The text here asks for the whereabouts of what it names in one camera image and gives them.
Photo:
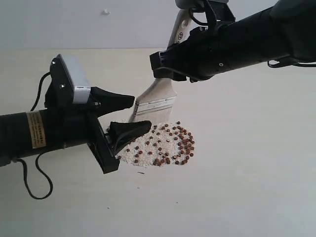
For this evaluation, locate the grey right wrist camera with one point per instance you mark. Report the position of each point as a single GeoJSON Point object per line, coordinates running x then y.
{"type": "Point", "coordinates": [215, 11]}

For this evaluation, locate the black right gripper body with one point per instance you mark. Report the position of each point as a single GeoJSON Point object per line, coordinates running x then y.
{"type": "Point", "coordinates": [199, 54]}

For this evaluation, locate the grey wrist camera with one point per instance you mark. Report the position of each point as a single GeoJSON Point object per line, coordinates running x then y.
{"type": "Point", "coordinates": [215, 11]}
{"type": "Point", "coordinates": [69, 81]}

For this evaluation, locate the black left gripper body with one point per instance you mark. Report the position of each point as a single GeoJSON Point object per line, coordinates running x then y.
{"type": "Point", "coordinates": [75, 125]}

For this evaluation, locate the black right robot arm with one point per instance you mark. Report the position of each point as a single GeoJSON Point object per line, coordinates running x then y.
{"type": "Point", "coordinates": [281, 35]}

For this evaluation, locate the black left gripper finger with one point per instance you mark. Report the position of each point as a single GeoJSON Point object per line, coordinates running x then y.
{"type": "Point", "coordinates": [121, 134]}
{"type": "Point", "coordinates": [109, 102]}

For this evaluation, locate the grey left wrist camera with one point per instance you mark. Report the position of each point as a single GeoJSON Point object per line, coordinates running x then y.
{"type": "Point", "coordinates": [69, 81]}

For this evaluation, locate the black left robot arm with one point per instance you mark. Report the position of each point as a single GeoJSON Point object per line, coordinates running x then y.
{"type": "Point", "coordinates": [23, 135]}

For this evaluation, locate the white wide paint brush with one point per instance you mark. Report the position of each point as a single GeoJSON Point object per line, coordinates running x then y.
{"type": "Point", "coordinates": [155, 104]}

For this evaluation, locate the pile of white grains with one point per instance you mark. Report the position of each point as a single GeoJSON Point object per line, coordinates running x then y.
{"type": "Point", "coordinates": [166, 143]}

